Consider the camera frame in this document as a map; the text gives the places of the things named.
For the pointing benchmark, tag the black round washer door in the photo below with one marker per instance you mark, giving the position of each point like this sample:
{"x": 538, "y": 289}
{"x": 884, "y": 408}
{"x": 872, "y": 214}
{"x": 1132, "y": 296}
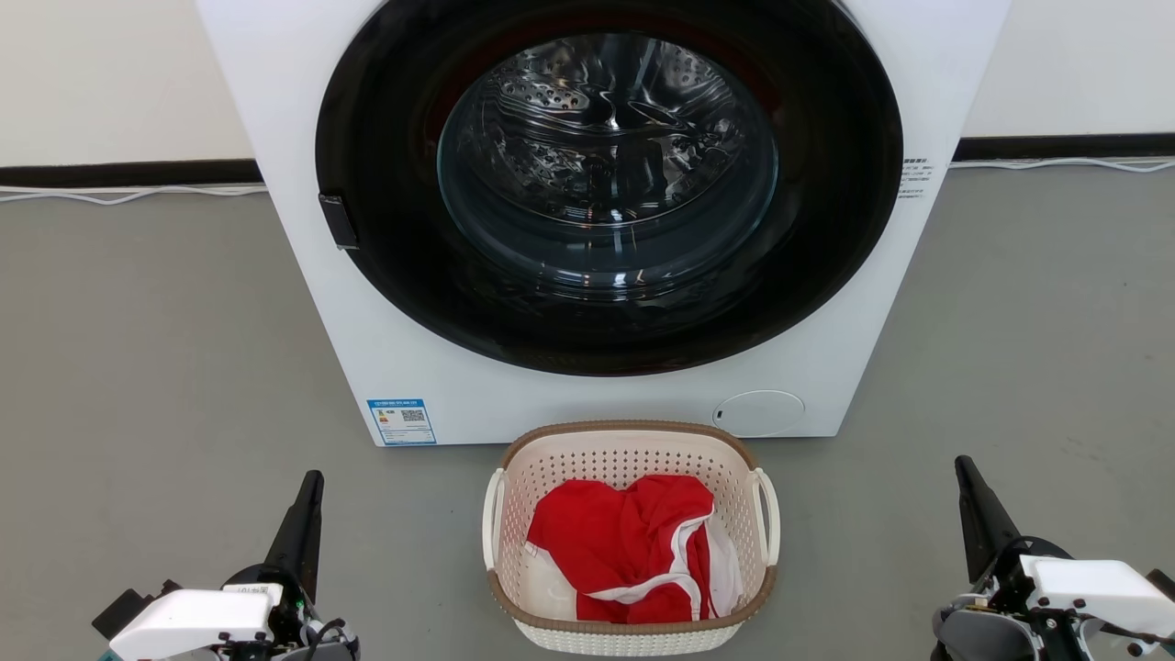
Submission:
{"x": 386, "y": 275}

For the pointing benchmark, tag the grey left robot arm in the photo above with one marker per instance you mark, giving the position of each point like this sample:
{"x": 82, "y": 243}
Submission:
{"x": 321, "y": 650}

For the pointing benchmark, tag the white front-load washing machine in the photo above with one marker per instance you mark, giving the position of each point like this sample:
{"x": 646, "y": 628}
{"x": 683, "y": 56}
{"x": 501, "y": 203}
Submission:
{"x": 275, "y": 229}

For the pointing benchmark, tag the red garment with white trim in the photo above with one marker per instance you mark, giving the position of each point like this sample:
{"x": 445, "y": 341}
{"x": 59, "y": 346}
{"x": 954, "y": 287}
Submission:
{"x": 615, "y": 542}

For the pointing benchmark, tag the white brown-rimmed laundry basket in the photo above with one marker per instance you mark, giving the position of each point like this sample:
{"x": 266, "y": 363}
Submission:
{"x": 633, "y": 453}

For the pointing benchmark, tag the glass door window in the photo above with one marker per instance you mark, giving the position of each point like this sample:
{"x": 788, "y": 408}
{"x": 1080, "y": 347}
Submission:
{"x": 606, "y": 156}

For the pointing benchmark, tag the black baseboard strip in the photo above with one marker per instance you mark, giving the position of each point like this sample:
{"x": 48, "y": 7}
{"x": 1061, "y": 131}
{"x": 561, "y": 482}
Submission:
{"x": 128, "y": 173}
{"x": 1065, "y": 147}

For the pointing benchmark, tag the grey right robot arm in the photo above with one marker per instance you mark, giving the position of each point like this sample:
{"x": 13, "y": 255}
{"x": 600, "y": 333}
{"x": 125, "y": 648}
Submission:
{"x": 971, "y": 635}

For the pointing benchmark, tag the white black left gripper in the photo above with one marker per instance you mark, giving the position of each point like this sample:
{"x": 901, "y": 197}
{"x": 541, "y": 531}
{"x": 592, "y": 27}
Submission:
{"x": 197, "y": 620}

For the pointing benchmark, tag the small printed text label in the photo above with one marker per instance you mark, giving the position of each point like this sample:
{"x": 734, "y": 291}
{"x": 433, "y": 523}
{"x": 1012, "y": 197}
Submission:
{"x": 916, "y": 176}

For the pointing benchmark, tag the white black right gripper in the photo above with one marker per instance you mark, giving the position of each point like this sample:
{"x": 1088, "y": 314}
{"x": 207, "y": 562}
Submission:
{"x": 1092, "y": 592}

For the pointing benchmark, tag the round white filter cover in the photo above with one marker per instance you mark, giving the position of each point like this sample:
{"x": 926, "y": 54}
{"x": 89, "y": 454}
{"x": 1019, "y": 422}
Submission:
{"x": 758, "y": 414}

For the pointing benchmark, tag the blue energy label sticker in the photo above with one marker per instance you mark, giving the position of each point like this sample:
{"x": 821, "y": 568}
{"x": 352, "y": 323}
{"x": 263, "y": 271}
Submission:
{"x": 401, "y": 421}

